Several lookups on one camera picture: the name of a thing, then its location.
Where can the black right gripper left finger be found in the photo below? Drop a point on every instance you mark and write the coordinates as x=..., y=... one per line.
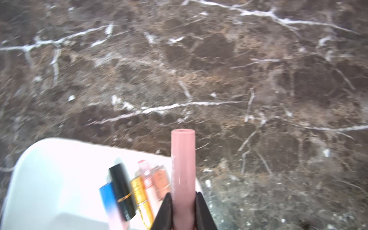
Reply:
x=163, y=220

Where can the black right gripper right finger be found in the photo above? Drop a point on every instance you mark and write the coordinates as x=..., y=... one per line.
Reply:
x=204, y=219

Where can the brown translucent lip gloss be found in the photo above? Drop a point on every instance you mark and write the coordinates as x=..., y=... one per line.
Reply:
x=161, y=181

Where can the black lipstick tube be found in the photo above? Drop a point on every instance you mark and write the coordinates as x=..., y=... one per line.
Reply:
x=122, y=192

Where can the gold glitter lipstick tube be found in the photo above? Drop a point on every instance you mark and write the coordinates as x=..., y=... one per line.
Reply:
x=142, y=202

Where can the blue pink gradient lipstick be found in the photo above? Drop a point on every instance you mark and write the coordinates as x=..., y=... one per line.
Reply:
x=110, y=207

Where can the clear pink lip gloss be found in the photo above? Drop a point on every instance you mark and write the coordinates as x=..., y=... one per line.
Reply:
x=145, y=172

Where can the matte pink lipstick tube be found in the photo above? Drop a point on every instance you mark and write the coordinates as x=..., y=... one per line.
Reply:
x=183, y=178

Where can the white plastic storage box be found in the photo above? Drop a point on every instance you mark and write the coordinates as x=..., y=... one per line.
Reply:
x=55, y=186

